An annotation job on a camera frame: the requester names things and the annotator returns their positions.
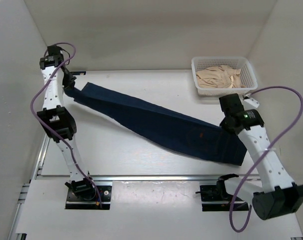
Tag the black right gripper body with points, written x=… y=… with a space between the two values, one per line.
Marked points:
x=224 y=125

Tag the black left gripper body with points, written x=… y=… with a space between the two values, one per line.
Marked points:
x=68 y=79

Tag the dark blue denim trousers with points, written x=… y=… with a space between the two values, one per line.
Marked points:
x=167 y=128

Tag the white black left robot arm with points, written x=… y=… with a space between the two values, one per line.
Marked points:
x=57 y=117

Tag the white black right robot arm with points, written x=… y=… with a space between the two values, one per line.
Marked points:
x=278 y=195

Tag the beige folded cloth in basket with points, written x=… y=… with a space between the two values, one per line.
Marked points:
x=219 y=77

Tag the white plastic perforated basket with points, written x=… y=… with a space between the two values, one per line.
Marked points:
x=247 y=77

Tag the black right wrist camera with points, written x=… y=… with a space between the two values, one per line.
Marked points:
x=231 y=104

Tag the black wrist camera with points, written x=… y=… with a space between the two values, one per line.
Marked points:
x=231 y=104
x=54 y=50

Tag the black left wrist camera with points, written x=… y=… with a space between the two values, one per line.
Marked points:
x=54 y=50

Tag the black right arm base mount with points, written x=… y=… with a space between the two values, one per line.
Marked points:
x=212 y=200

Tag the aluminium table edge rail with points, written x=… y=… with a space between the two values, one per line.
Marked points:
x=149 y=178

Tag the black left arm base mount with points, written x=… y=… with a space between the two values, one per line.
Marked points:
x=88 y=199

